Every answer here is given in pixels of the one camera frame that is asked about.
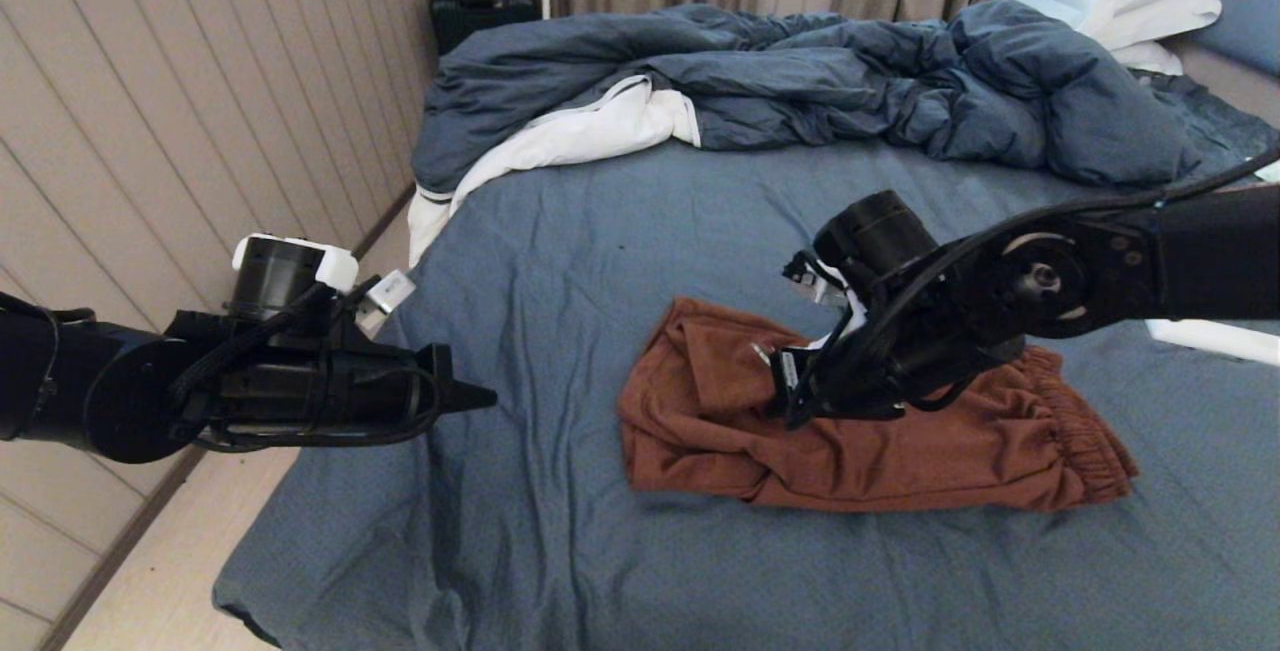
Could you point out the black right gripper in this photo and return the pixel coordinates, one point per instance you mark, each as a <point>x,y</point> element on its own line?
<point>900,361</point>

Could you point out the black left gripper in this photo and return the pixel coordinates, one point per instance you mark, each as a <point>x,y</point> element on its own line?
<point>300,401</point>

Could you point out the rust brown shorts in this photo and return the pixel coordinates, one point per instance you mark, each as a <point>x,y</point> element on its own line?
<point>900,461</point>

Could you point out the blue bed sheet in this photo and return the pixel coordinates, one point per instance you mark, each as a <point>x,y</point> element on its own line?
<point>600,231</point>

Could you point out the white blanket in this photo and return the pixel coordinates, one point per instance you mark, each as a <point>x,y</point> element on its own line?
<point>580,129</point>

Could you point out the rumpled dark blue duvet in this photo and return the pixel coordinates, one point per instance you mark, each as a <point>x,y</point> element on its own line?
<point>850,71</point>

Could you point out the black suitcase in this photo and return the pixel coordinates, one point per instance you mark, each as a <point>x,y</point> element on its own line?
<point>480,16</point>

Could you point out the white flat rectangular object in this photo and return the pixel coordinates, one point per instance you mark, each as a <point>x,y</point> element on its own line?
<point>1220,341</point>

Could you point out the small white pillow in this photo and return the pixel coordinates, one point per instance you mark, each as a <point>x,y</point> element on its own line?
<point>1150,56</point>

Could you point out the pale crumpled cloth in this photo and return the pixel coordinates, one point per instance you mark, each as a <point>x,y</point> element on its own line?
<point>1272,171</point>

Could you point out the flat white pillow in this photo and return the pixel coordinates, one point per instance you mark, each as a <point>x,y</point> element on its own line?
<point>1165,16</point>

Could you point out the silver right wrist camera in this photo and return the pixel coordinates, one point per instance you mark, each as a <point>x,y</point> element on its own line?
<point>850,316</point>

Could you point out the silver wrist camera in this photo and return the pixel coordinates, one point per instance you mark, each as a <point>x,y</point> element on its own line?
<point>850,316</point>
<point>388,289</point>

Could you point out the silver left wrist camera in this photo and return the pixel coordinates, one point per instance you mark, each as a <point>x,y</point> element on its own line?
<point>388,289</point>

